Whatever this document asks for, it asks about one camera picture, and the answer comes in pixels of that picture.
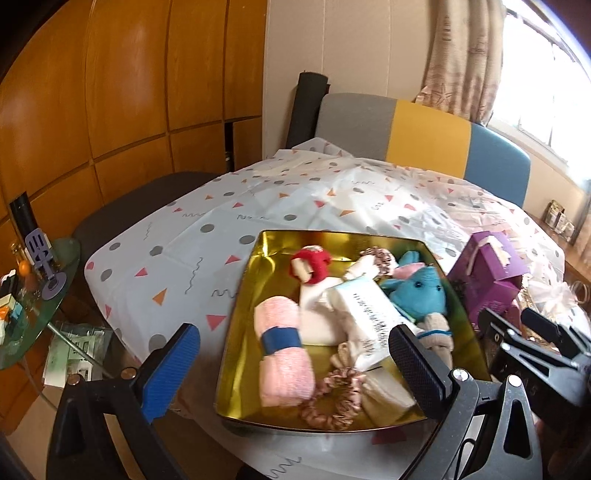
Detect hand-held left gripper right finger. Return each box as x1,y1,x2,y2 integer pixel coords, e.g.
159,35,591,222
388,324,543,480

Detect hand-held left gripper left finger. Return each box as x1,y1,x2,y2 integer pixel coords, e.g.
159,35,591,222
46,323,201,480

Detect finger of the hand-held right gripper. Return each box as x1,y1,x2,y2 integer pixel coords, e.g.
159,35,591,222
480,307,573,370
522,307,591,356

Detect beige cloth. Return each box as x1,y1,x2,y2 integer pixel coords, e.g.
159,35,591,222
336,342,419,423

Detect white plastic tissue pack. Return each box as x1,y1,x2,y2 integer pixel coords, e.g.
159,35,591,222
330,279,423,370

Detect blue elephant plush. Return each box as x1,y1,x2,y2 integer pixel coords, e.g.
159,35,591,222
381,249,448,324

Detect pink satin scrunchie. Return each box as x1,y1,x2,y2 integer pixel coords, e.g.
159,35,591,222
301,368,368,432

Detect pink towel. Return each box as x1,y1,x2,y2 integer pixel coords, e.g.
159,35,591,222
253,296,317,408

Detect white sponge block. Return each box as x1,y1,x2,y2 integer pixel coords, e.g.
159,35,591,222
298,281,352,347

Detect white knit cloth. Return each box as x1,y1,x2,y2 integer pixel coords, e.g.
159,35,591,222
342,256,384,283

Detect brown striped scrunchie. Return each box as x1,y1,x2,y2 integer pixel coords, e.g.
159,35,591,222
359,247,399,278

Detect red strawberry plush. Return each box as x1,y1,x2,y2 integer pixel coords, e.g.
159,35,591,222
290,247,332,283

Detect gold metal tray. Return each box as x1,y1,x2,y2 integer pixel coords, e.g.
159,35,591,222
213,229,492,435

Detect purple tissue box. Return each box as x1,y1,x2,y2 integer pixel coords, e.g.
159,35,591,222
448,231,532,324

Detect wooden desk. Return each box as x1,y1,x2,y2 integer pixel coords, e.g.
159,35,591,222
531,212,591,296

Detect green white packets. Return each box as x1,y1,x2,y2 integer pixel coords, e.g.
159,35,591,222
44,323,114,386

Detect round glass side table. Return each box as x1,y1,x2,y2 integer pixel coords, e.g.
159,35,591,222
0,237,81,370

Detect purple plastic stand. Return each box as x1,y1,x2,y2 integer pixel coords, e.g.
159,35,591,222
25,228,69,301

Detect small colourful box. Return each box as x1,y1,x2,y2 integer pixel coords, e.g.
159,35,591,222
0,272,28,344

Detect glass bottle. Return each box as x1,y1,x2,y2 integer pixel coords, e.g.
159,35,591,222
10,244,33,296

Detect grey yellow blue headboard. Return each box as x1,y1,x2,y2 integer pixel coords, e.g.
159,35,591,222
285,71,532,208

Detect black cylinder bottle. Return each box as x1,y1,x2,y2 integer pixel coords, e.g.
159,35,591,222
9,194,38,241

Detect window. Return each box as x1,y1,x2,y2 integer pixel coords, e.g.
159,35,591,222
489,0,591,167

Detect beige patterned curtain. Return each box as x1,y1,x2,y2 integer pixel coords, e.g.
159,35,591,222
413,0,504,125

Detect wooden wardrobe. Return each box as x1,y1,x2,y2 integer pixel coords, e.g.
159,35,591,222
0,0,269,435

